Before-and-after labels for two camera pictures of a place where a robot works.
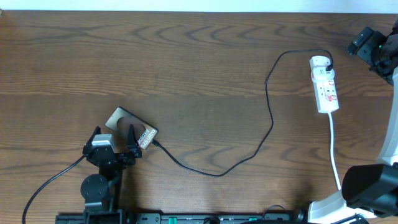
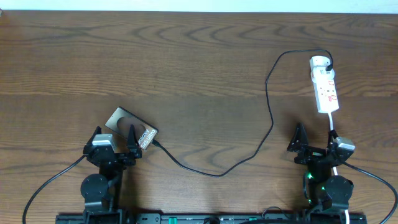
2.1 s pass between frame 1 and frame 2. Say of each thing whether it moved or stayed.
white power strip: stayed
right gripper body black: moved
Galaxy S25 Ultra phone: stayed
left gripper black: stayed
